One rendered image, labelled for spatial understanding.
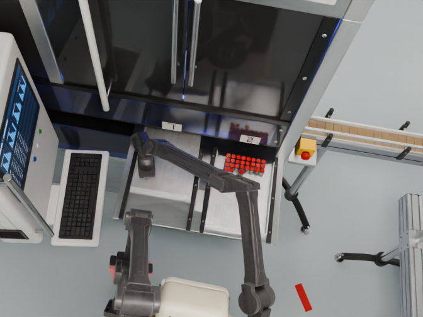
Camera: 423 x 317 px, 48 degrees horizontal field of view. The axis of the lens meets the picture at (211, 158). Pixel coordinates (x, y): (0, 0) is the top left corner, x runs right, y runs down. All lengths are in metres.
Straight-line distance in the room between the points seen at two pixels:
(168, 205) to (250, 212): 0.59
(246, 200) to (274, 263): 1.44
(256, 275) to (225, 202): 0.58
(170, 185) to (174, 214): 0.13
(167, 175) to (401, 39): 2.54
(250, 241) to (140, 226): 0.36
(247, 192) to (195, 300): 0.37
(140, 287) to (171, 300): 0.21
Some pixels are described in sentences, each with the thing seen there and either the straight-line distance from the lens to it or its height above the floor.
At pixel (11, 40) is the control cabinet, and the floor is 1.54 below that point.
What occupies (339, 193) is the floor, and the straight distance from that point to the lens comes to 3.20.
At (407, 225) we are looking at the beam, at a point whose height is 0.54.
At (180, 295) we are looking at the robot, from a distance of 1.45.
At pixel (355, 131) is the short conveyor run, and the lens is 2.30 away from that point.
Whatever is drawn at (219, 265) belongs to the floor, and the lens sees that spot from 2.88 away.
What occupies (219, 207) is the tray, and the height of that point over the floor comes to 0.88.
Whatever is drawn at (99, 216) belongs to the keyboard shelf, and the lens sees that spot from 2.12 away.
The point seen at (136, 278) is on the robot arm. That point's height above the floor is 1.57.
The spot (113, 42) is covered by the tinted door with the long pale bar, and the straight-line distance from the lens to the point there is 1.66.
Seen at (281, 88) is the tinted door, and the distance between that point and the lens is 1.72.
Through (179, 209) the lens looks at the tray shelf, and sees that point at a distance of 2.03.
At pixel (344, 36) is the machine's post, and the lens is 1.49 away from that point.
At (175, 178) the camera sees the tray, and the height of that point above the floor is 0.88.
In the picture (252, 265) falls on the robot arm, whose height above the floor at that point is 1.31.
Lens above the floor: 2.80
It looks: 64 degrees down
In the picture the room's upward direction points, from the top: 12 degrees clockwise
